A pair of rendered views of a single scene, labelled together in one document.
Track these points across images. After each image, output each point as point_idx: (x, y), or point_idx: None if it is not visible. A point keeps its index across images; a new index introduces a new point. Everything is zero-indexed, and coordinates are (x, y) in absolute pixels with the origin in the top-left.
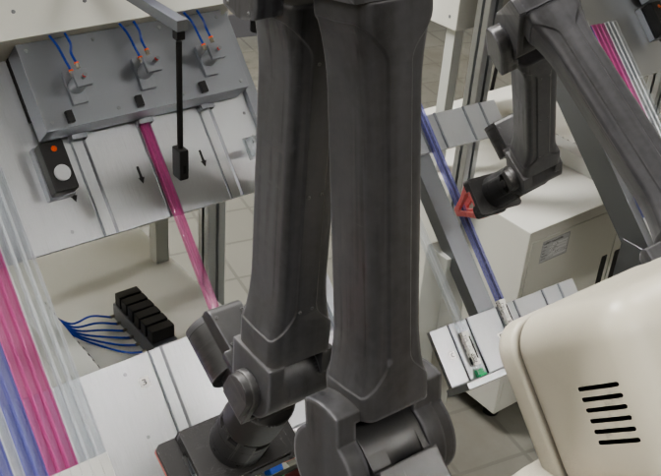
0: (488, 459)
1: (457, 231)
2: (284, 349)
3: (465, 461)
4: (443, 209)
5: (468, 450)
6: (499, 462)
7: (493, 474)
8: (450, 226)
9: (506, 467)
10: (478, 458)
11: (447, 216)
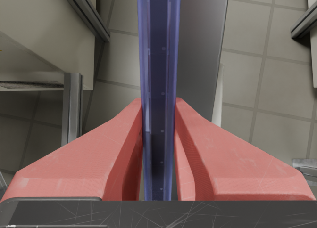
0: (284, 110)
1: (198, 96)
2: None
3: (268, 103)
4: (184, 25)
5: (277, 96)
6: (288, 117)
7: (276, 123)
8: (181, 77)
9: (289, 123)
10: (278, 106)
11: (187, 49)
